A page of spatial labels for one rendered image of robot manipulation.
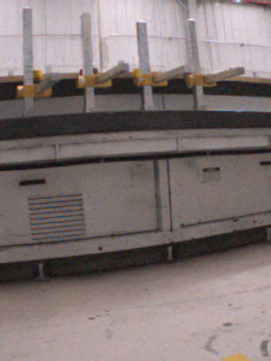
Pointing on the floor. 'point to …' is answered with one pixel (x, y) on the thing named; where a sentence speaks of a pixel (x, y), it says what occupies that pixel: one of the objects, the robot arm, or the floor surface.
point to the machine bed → (130, 191)
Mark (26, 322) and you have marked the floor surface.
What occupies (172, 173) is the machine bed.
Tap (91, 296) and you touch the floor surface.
